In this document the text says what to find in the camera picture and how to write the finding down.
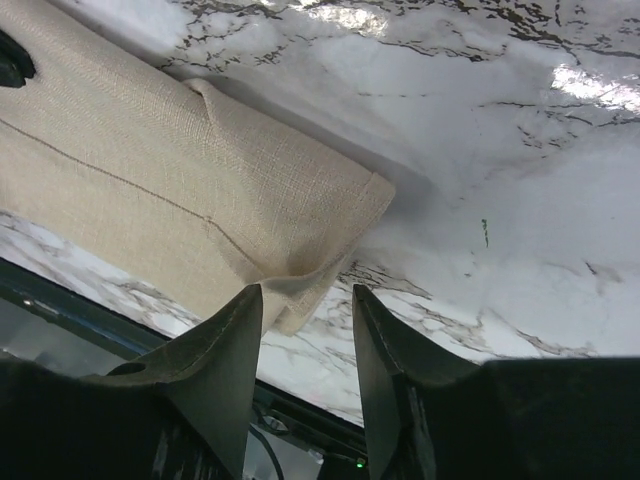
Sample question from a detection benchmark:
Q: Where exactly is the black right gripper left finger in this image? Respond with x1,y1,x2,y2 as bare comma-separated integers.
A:
1,285,263,479

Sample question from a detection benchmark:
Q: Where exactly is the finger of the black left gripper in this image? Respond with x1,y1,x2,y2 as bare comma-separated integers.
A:
0,30,36,89

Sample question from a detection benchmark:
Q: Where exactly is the beige cloth napkin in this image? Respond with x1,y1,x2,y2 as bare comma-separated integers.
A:
1,1,394,333

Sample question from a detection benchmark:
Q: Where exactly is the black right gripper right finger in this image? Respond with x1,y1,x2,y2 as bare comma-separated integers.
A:
352,285,639,479

